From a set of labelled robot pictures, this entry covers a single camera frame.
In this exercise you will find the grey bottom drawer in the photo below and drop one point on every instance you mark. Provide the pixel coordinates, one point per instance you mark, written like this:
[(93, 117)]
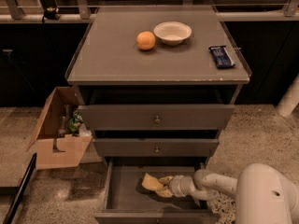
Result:
[(127, 202)]

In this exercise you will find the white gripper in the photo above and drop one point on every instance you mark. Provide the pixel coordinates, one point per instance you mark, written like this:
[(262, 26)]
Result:
[(176, 185)]

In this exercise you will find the grey middle drawer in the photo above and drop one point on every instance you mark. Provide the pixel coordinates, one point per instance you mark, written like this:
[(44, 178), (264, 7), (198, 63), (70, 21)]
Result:
[(144, 147)]

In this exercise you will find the black bar on floor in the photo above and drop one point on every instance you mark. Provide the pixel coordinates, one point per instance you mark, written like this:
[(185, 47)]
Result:
[(16, 193)]

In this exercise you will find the blue snack bar wrapper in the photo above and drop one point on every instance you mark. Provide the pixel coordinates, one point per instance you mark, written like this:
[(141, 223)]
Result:
[(221, 57)]

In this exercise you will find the brass top drawer knob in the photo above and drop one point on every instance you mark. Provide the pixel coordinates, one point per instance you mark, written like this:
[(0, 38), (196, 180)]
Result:
[(157, 120)]

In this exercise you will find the small black device on ledge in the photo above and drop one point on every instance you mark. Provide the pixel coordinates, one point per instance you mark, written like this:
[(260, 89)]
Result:
[(52, 13)]

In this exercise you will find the grey drawer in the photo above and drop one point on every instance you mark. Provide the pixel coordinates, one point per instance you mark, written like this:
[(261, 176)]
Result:
[(144, 147), (140, 117), (127, 202)]

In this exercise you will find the white paper bowl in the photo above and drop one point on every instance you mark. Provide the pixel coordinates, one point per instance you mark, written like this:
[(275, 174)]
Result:
[(172, 33)]

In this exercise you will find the grey top drawer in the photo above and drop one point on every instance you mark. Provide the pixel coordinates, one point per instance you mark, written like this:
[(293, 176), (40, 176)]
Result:
[(140, 117)]

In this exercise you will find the green bag in box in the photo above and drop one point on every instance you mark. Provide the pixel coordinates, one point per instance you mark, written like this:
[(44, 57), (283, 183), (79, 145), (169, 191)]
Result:
[(75, 122)]

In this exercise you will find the brown cardboard box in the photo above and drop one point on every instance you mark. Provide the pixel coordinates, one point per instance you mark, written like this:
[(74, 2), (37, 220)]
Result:
[(53, 151)]

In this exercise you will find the yellow sponge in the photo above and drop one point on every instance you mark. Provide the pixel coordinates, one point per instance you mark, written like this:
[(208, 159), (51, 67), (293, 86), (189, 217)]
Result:
[(151, 183)]

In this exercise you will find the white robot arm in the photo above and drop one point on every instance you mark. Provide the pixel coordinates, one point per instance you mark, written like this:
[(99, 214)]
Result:
[(262, 194)]

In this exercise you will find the grey drawer cabinet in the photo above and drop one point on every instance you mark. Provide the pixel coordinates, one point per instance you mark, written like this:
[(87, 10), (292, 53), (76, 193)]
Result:
[(110, 69)]

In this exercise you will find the orange fruit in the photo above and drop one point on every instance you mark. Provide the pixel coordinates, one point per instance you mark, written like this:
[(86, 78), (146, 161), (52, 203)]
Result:
[(146, 40)]

